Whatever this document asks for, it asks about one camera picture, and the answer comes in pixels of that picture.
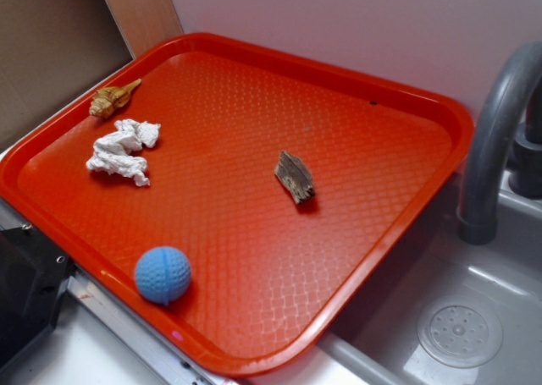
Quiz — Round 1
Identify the grey toy sink basin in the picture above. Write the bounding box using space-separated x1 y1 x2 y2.
319 179 541 384

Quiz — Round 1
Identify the crumpled white tissue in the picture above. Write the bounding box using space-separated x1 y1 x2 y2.
86 119 161 187

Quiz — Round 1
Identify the brown wood chip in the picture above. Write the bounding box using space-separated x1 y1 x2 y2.
274 151 316 206

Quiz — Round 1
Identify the grey curved faucet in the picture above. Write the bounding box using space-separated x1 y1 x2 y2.
457 41 541 245

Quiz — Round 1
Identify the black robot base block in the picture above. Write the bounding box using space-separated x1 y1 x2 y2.
1 223 73 371

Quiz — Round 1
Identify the light wooden board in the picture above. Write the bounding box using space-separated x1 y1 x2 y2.
105 0 184 58

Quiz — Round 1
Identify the brown cardboard panel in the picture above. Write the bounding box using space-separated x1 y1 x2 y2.
1 0 131 149

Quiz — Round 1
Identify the tan spiral seashell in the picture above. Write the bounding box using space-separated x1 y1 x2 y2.
89 79 141 118

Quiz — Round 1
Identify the red plastic tray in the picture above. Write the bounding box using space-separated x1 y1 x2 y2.
1 34 473 377

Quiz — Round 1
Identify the blue dimpled ball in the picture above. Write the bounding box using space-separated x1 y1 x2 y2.
135 246 191 305

